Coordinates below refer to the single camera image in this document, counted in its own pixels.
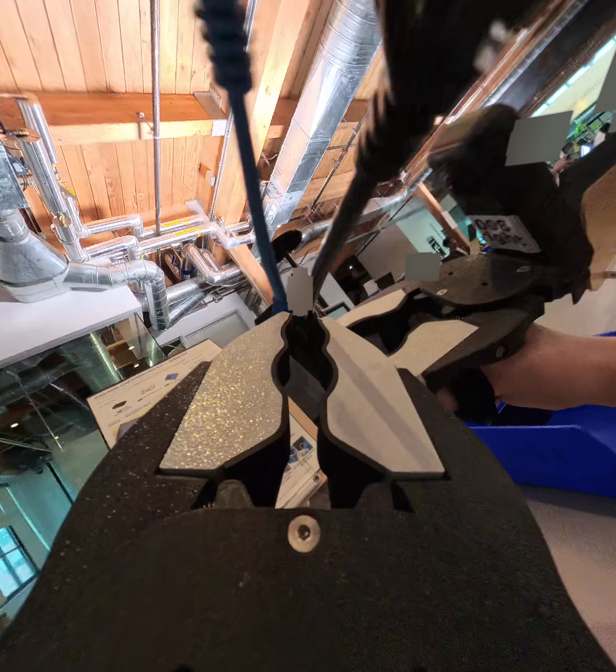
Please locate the wooden pillar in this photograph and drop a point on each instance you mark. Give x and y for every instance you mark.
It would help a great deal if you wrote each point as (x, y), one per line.
(247, 268)

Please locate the printed instruction poster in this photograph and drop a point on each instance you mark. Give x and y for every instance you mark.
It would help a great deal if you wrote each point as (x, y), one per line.
(150, 399)

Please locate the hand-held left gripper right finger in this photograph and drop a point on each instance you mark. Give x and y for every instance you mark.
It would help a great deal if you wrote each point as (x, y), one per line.
(387, 415)

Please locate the silver ventilation duct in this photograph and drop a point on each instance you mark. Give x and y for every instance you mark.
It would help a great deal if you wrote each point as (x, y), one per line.
(329, 105)

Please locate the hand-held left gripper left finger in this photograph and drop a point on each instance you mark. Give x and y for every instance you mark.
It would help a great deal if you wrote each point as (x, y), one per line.
(219, 415)

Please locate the person's right hand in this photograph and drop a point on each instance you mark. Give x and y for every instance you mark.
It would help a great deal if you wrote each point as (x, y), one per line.
(518, 373)

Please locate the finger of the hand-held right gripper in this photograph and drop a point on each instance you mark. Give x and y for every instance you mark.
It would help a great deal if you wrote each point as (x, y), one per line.
(434, 344)
(376, 308)

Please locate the black pole with round top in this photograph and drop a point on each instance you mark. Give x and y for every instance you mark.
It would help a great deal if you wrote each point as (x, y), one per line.
(285, 244)

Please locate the rectangular metal duct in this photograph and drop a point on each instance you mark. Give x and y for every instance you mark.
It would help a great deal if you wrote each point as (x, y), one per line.
(35, 242)

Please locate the blue plastic bin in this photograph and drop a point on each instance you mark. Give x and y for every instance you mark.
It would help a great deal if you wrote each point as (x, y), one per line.
(570, 452)

